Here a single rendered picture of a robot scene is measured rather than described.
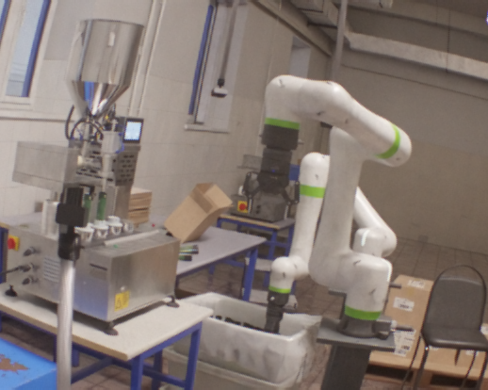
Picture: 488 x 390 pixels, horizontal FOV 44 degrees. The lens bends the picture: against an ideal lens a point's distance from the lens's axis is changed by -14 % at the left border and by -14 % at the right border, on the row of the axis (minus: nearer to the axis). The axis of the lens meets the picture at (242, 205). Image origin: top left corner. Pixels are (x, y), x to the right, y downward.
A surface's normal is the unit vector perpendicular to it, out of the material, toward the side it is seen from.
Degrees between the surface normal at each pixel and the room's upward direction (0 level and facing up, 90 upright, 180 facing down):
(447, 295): 77
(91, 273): 90
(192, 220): 90
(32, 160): 90
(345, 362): 90
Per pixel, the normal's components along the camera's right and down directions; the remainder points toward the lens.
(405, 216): -0.31, 0.06
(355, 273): -0.61, -0.08
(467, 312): -0.16, -0.15
